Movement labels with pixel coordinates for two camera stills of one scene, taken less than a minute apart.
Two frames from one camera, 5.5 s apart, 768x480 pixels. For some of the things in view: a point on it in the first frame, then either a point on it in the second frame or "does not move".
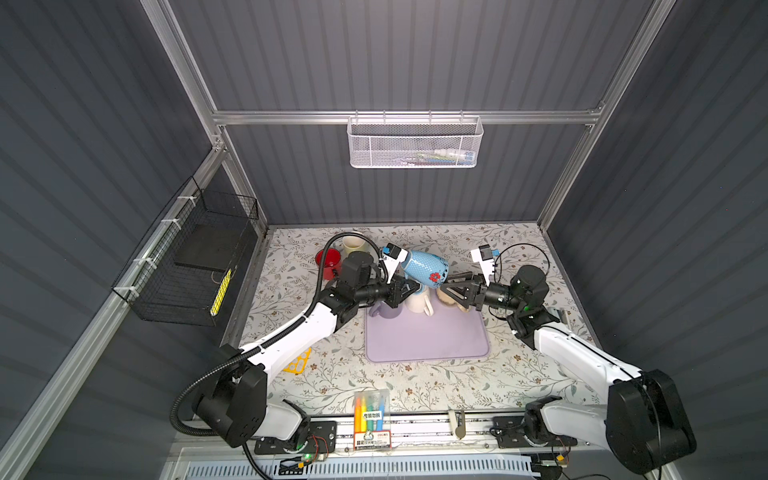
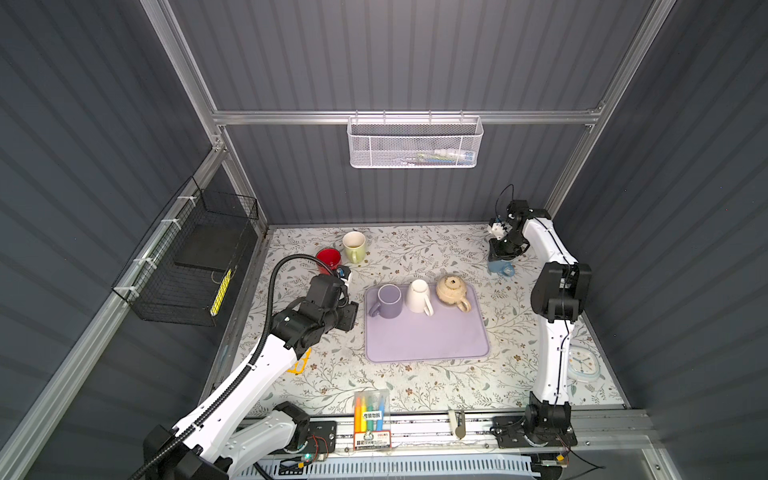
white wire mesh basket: x=414 y=142 does not move
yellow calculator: x=298 y=364 does not move
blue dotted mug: x=427 y=270 → x=505 y=267
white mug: x=419 y=302 does not move
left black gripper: x=395 y=295 → x=348 y=317
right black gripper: x=469 y=290 → x=498 y=255
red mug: x=332 y=267 does not move
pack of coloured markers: x=372 y=420 does not move
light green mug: x=352 y=244 does not move
